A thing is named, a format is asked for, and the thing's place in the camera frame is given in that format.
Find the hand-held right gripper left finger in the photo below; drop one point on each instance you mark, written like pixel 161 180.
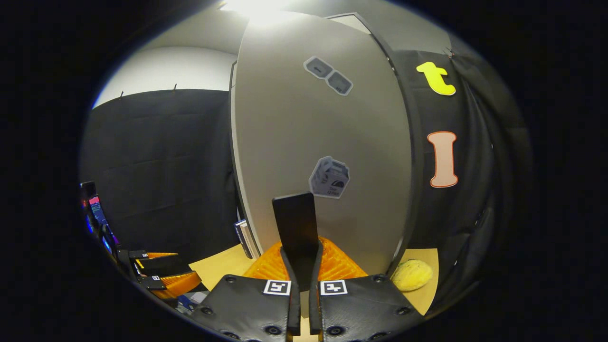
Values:
pixel 294 313

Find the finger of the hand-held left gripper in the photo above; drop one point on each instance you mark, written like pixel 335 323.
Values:
pixel 161 255
pixel 180 284

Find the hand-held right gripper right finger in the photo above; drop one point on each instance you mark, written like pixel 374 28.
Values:
pixel 314 313

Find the grey double-door shoe cabinet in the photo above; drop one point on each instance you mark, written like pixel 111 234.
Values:
pixel 415 166

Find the grey cabinet door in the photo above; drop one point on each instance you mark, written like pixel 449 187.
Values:
pixel 294 133

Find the lit computer screen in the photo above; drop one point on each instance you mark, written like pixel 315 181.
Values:
pixel 97 209

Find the black backdrop cloth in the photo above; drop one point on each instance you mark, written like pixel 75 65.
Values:
pixel 156 156

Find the yellow round bun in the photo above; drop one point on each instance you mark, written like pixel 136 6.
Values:
pixel 411 275

